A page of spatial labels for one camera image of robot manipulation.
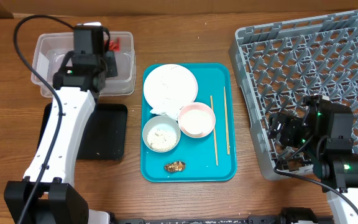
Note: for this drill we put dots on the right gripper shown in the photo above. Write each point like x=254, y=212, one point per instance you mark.
x=291, y=124

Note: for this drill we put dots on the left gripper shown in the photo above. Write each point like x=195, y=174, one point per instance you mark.
x=110, y=60

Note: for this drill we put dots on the red snack wrapper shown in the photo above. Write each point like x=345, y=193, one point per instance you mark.
x=113, y=44

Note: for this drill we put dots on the white napkin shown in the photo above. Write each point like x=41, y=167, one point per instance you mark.
x=171, y=111

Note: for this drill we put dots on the pink bowl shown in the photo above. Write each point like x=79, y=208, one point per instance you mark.
x=196, y=120

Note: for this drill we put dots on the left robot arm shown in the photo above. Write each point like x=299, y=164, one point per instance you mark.
x=46, y=194

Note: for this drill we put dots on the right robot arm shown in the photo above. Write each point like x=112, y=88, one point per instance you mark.
x=324, y=135

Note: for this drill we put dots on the grey dishwasher rack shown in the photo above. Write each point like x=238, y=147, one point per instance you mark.
x=277, y=64

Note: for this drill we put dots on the white round plate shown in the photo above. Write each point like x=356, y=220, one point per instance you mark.
x=170, y=84

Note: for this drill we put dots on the black tray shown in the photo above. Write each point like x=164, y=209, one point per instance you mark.
x=105, y=133

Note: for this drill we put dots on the clear plastic bin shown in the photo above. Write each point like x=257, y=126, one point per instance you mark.
x=51, y=49

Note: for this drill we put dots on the grey bowl with rice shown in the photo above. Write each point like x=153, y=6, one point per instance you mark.
x=161, y=134

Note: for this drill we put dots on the teal serving tray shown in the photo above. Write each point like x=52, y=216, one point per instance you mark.
x=198, y=154

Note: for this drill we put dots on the brown food scrap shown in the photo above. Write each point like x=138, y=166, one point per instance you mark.
x=177, y=166

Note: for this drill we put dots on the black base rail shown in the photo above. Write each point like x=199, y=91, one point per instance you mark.
x=253, y=219

